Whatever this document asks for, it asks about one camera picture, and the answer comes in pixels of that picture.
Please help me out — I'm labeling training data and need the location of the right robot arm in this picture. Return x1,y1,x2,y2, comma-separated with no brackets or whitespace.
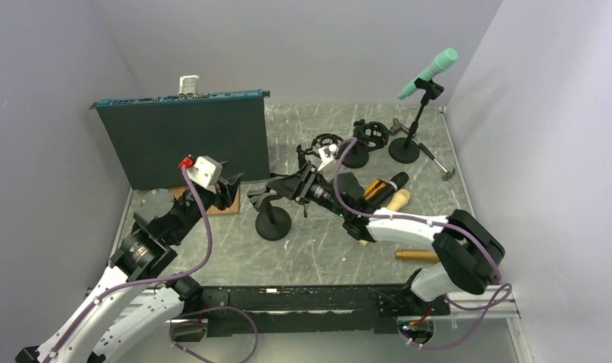
266,168,505,314

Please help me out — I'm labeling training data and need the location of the black tripod shock mount stand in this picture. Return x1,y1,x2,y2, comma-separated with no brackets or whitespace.
273,133,344,216

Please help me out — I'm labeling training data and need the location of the orange utility knife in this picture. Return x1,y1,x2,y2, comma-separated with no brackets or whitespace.
363,179,387,200

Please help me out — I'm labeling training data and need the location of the dark rack unit blue edge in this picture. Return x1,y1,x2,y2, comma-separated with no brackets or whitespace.
91,89,271,191

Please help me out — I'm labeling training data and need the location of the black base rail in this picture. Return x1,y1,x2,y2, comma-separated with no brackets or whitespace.
179,284,449,337

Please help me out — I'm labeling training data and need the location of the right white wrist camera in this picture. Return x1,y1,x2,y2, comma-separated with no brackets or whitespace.
316,144,340,174

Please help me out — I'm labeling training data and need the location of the small grey hammer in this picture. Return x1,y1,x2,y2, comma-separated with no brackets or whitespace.
418,142,456,182

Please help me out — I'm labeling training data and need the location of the purple cable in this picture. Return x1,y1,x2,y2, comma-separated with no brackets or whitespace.
42,165,214,363
331,138,513,352

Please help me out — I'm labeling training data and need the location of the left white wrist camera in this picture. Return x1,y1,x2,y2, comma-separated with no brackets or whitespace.
179,156,225,193

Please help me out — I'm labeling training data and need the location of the white block behind rack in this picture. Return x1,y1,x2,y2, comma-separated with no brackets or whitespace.
179,75,200,95

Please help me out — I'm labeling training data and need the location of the mint green microphone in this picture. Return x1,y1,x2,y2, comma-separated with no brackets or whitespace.
398,48,458,100

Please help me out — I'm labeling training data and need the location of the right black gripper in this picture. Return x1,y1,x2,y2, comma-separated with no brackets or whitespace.
269,163,349,219

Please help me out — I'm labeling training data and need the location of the black condenser microphone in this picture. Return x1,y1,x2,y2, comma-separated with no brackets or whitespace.
376,172,409,197

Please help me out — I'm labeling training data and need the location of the gold microphone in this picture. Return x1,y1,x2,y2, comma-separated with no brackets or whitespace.
395,250,440,262

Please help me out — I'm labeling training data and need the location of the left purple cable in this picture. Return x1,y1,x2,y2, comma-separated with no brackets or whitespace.
42,165,214,363

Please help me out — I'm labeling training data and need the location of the brown wooden board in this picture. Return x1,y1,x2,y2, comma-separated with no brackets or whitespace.
171,187,241,216

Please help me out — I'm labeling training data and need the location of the black round-base clip stand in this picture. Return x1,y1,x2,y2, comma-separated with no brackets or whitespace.
388,78,444,164

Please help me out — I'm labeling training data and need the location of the grey metal clamp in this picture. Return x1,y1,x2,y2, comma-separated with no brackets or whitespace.
389,117,409,135

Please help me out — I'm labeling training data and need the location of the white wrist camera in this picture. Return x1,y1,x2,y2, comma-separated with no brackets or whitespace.
179,156,225,193
316,144,340,174

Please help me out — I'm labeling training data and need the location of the cream yellow microphone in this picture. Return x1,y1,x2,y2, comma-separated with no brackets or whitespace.
358,188,412,247

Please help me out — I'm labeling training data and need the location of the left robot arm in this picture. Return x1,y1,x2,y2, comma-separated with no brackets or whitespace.
14,157,242,362

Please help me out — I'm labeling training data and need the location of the black round-base shock mount stand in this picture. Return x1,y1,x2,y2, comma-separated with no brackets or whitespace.
342,119,390,169

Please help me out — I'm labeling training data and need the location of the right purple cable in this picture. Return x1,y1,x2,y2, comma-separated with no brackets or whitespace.
331,138,513,352

